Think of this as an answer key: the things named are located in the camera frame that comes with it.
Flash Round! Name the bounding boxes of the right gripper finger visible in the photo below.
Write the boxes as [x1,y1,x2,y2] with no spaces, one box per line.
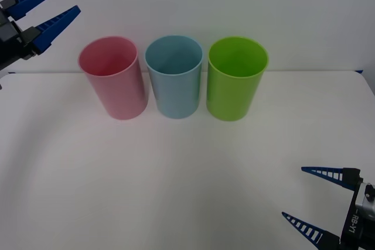
[281,211,341,250]
[301,166,362,196]

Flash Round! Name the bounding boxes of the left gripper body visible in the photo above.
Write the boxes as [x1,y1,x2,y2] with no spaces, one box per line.
[0,6,38,71]

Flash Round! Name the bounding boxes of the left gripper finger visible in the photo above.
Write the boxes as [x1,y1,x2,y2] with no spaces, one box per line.
[1,0,59,20]
[22,5,81,55]

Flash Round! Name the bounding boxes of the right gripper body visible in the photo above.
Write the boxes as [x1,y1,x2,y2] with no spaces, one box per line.
[333,178,375,250]

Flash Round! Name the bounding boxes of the pink plastic bin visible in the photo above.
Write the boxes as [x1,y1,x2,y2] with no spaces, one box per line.
[77,35,149,121]

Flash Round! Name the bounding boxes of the green plastic bin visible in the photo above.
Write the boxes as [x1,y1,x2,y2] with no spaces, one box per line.
[205,36,270,122]

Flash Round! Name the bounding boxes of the pale blue plastic bin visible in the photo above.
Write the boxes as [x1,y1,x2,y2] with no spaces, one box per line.
[144,35,204,119]

